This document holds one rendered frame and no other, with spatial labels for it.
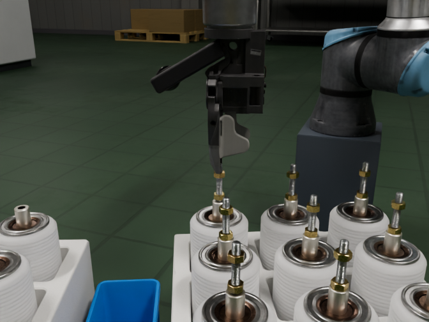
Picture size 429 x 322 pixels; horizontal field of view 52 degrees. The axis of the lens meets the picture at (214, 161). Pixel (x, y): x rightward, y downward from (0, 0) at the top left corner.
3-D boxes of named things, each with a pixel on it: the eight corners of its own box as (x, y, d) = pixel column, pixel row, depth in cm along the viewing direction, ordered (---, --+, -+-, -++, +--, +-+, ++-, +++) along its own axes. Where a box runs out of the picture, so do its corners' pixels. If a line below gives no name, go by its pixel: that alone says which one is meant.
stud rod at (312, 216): (311, 242, 62) (315, 193, 59) (315, 246, 61) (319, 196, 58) (304, 243, 62) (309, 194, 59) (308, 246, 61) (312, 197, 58)
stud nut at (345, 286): (337, 280, 51) (338, 273, 51) (350, 286, 50) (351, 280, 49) (327, 287, 50) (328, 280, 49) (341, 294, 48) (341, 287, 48)
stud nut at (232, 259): (230, 265, 46) (230, 258, 46) (225, 257, 48) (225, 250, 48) (247, 262, 47) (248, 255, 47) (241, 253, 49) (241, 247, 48)
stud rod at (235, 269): (232, 305, 49) (233, 245, 46) (229, 299, 50) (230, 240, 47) (240, 303, 49) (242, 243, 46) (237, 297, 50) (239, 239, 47)
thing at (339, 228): (311, 302, 80) (319, 213, 73) (338, 280, 86) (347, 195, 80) (360, 328, 73) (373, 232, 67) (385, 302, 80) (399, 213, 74)
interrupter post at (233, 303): (245, 322, 49) (246, 298, 48) (223, 322, 49) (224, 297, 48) (245, 308, 51) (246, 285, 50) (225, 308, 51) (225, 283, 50)
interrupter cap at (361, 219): (327, 214, 74) (327, 211, 73) (350, 200, 79) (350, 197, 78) (370, 230, 69) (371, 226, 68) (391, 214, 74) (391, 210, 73)
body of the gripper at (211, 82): (262, 119, 62) (265, 29, 58) (202, 117, 63) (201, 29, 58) (262, 107, 69) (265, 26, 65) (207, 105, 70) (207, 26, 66)
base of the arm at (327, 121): (314, 117, 114) (317, 79, 110) (376, 122, 109) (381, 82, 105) (304, 133, 100) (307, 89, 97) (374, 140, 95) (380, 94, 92)
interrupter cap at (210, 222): (246, 211, 75) (246, 207, 74) (235, 232, 68) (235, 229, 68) (203, 206, 77) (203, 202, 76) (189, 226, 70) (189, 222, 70)
